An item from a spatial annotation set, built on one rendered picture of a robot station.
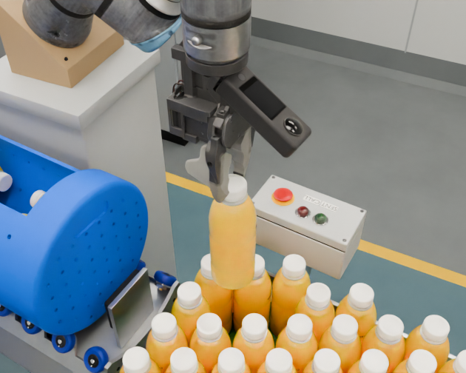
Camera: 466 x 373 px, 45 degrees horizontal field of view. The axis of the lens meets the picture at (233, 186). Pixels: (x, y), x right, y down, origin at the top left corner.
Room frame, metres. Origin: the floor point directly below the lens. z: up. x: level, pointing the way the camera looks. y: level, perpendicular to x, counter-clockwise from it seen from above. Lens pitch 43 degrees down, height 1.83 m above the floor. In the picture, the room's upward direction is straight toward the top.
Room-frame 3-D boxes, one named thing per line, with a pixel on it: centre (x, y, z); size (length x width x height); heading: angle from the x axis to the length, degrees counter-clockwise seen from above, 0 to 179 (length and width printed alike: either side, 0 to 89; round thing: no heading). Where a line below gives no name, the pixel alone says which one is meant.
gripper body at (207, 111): (0.57, 0.02, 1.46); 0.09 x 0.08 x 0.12; 59
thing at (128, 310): (0.59, 0.19, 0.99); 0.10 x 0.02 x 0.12; 149
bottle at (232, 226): (0.55, 0.00, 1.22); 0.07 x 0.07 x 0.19
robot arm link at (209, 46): (0.56, 0.02, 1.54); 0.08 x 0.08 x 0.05
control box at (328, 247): (0.74, -0.14, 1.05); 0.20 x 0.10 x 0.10; 59
